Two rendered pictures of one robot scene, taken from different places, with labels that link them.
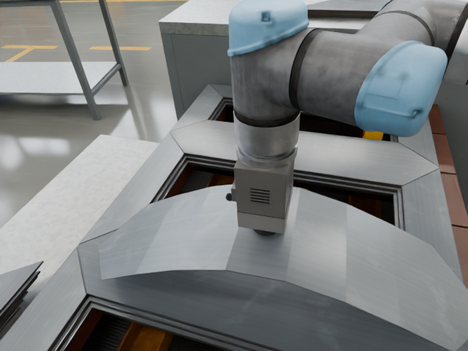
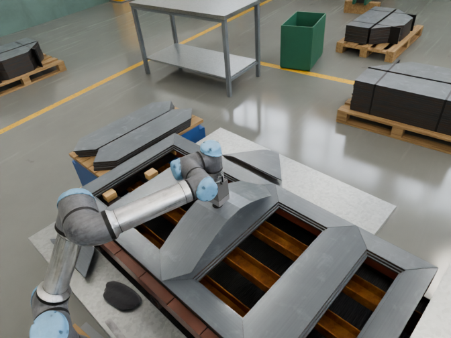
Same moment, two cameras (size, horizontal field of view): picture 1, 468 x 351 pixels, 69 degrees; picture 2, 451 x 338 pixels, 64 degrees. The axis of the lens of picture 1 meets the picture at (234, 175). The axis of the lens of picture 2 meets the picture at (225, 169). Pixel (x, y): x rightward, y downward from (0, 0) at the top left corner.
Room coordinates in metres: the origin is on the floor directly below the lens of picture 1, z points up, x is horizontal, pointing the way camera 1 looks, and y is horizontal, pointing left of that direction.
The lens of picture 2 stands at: (0.86, -0.99, 2.06)
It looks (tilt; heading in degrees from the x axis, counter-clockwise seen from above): 39 degrees down; 116
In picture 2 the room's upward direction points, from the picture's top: 5 degrees counter-clockwise
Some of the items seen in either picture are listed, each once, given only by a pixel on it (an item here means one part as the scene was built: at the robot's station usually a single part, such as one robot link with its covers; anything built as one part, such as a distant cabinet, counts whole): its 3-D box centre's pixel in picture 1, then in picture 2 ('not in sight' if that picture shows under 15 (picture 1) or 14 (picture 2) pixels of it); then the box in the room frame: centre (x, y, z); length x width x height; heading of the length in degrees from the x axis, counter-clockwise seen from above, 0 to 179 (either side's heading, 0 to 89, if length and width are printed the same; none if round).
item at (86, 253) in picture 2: not in sight; (77, 249); (-0.35, -0.27, 0.70); 0.39 x 0.12 x 0.04; 160
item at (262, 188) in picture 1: (258, 175); (217, 186); (0.34, -0.03, 1.11); 0.10 x 0.09 x 0.16; 72
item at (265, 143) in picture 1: (267, 125); (214, 172); (0.34, -0.04, 1.18); 0.08 x 0.08 x 0.05
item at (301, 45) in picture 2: not in sight; (301, 41); (-0.22, 3.86, 0.29); 0.61 x 0.46 x 0.57; 86
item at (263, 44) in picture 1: (269, 61); (211, 156); (0.34, -0.04, 1.26); 0.09 x 0.08 x 0.11; 52
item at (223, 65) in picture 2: not in sight; (196, 39); (-1.41, 3.12, 0.48); 1.50 x 0.70 x 0.95; 166
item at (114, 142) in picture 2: not in sight; (137, 131); (-0.53, 0.58, 0.82); 0.80 x 0.40 x 0.06; 70
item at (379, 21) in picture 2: not in sight; (381, 31); (0.74, 4.76, 0.18); 1.20 x 0.80 x 0.37; 73
